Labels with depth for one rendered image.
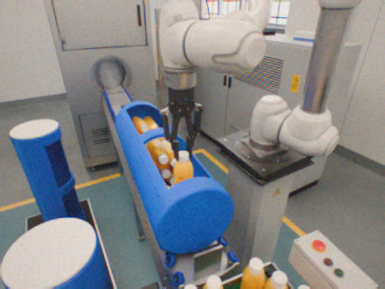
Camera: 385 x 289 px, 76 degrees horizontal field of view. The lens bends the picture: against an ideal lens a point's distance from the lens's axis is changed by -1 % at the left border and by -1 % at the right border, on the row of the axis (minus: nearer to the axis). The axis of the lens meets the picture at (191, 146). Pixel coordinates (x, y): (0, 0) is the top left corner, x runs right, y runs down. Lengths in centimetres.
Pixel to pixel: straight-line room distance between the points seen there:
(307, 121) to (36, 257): 107
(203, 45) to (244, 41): 9
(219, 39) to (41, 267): 81
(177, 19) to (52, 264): 78
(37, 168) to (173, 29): 143
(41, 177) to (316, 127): 163
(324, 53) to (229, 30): 55
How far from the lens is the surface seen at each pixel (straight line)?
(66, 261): 93
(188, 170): 82
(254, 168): 122
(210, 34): 55
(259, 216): 144
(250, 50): 53
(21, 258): 100
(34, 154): 182
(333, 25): 101
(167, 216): 79
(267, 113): 119
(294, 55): 232
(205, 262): 89
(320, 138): 113
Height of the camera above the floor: 173
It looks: 30 degrees down
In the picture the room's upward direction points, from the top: straight up
